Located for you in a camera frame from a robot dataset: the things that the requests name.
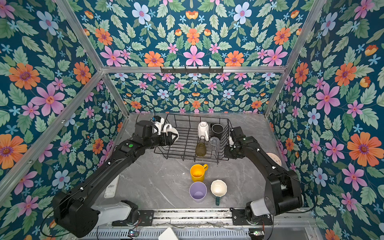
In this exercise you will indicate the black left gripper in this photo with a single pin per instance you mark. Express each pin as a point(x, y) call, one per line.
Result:
point(169, 141)

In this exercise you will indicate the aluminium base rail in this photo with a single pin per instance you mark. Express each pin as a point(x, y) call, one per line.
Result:
point(226, 218)

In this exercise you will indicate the yellow mug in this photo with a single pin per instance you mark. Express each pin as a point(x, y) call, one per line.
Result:
point(198, 171)

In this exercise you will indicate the lavender cup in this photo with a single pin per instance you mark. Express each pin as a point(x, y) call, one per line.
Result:
point(198, 191)

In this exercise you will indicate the white faceted mug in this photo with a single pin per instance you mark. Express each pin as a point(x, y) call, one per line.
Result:
point(203, 131)

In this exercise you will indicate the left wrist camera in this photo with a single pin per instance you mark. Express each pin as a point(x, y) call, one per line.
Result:
point(158, 122)

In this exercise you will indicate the beige round plate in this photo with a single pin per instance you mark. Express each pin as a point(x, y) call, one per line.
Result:
point(275, 158)

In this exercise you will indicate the clear glass cup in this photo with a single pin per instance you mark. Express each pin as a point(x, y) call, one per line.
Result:
point(214, 144)

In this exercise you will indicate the black wire dish rack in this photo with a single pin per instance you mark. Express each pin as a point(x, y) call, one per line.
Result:
point(184, 147)

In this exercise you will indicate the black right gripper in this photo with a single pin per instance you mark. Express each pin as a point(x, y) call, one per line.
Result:
point(227, 153)

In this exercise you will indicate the black wall hook rail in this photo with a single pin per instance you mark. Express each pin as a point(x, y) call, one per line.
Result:
point(192, 70)

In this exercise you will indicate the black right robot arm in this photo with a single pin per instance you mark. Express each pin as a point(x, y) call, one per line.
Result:
point(282, 187)

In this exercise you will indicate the red white mug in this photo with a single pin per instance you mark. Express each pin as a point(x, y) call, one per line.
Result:
point(171, 133)

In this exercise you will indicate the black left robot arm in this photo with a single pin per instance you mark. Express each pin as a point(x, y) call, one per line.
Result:
point(76, 210)

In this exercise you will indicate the white remote control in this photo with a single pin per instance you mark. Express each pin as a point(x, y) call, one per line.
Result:
point(111, 189)

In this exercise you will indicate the white green mug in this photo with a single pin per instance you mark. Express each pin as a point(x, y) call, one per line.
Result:
point(219, 189)

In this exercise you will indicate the black mug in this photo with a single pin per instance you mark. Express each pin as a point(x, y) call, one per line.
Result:
point(217, 131)

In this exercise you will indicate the olive green glass cup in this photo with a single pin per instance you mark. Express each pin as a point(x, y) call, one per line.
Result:
point(201, 149)

